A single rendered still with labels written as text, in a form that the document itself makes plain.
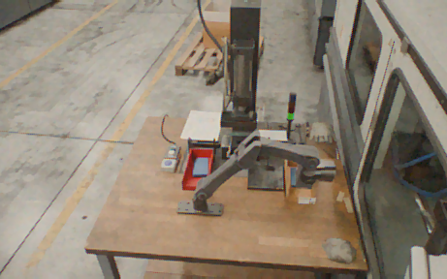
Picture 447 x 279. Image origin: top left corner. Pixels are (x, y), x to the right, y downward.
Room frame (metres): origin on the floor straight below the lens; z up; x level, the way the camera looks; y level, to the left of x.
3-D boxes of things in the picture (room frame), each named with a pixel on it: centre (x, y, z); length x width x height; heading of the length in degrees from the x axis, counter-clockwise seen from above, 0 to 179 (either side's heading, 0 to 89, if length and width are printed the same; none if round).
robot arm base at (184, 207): (1.10, 0.12, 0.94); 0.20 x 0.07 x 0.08; 84
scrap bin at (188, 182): (1.34, 0.14, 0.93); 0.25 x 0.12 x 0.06; 174
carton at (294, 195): (1.25, -0.35, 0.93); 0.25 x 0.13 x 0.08; 174
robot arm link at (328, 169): (1.08, -0.37, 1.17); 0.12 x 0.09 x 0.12; 87
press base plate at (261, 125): (1.56, -0.11, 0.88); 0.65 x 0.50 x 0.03; 84
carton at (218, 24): (5.03, 0.01, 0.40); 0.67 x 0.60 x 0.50; 166
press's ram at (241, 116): (1.55, -0.07, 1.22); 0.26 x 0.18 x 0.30; 174
